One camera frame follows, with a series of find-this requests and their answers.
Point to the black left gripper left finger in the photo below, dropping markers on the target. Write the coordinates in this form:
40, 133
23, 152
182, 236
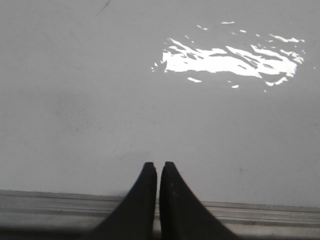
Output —
133, 218

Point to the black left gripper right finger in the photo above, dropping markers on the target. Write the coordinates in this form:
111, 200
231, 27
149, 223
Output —
182, 215

